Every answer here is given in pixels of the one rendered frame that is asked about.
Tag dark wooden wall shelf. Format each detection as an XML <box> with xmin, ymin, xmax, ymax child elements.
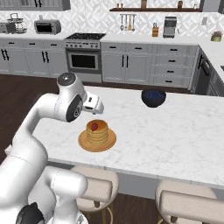
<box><xmin>108</xmin><ymin>7</ymin><xmax>203</xmax><ymax>13</ymax></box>

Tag black dishwasher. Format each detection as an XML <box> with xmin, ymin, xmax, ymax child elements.
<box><xmin>193</xmin><ymin>50</ymin><xmax>212</xmax><ymax>96</ymax></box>

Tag steel range with oven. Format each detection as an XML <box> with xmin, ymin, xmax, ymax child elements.
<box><xmin>63</xmin><ymin>32</ymin><xmax>108</xmax><ymax>83</ymax></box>

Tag wire stand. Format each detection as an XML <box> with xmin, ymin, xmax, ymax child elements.
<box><xmin>6</xmin><ymin>12</ymin><xmax>28</xmax><ymax>35</ymax></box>

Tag grey cupboards beside dishwasher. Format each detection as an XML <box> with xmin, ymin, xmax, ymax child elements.
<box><xmin>206</xmin><ymin>69</ymin><xmax>224</xmax><ymax>97</ymax></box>

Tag hanging wooden spatula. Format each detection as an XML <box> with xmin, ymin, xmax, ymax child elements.
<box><xmin>127</xmin><ymin>15</ymin><xmax>133</xmax><ymax>32</ymax></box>

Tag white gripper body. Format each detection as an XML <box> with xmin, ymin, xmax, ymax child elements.
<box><xmin>91</xmin><ymin>94</ymin><xmax>105</xmax><ymax>116</ymax></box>

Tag stack of pancakes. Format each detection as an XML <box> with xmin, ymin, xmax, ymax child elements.
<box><xmin>86</xmin><ymin>119</ymin><xmax>109</xmax><ymax>145</ymax></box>

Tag silver toaster oven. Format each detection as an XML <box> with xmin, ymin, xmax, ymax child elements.
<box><xmin>33</xmin><ymin>18</ymin><xmax>63</xmax><ymax>36</ymax></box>

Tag potted plant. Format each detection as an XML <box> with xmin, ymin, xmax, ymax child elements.
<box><xmin>210</xmin><ymin>30</ymin><xmax>223</xmax><ymax>43</ymax></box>

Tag red strawberry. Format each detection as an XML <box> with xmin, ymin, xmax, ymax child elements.
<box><xmin>90</xmin><ymin>121</ymin><xmax>100</xmax><ymax>132</ymax></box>

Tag grey wall cupboards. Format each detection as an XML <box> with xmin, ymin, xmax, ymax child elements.
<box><xmin>0</xmin><ymin>0</ymin><xmax>72</xmax><ymax>12</ymax></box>

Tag silver coffee machine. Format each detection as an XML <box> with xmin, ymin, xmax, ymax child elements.
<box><xmin>162</xmin><ymin>16</ymin><xmax>180</xmax><ymax>39</ymax></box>

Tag round wooden plate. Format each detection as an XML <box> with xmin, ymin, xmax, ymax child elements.
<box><xmin>77</xmin><ymin>128</ymin><xmax>117</xmax><ymax>153</ymax></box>

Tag grey base cupboards with double doors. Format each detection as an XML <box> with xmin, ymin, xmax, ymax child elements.
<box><xmin>0</xmin><ymin>38</ymin><xmax>69</xmax><ymax>79</ymax></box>

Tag silver toaster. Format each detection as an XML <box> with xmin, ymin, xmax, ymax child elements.
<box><xmin>0</xmin><ymin>22</ymin><xmax>18</xmax><ymax>34</ymax></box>

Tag wooden knife block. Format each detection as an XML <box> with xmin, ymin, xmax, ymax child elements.
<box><xmin>151</xmin><ymin>22</ymin><xmax>160</xmax><ymax>38</ymax></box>

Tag beige bar stool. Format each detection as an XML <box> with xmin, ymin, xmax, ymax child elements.
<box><xmin>154</xmin><ymin>178</ymin><xmax>224</xmax><ymax>224</ymax></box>
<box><xmin>69</xmin><ymin>164</ymin><xmax>120</xmax><ymax>224</ymax></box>

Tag dark blue bowl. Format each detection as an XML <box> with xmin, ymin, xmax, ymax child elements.
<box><xmin>141</xmin><ymin>88</ymin><xmax>167</xmax><ymax>109</ymax></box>

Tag grey base cupboards with drawers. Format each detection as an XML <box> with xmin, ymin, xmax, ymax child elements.
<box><xmin>100</xmin><ymin>41</ymin><xmax>200</xmax><ymax>90</ymax></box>

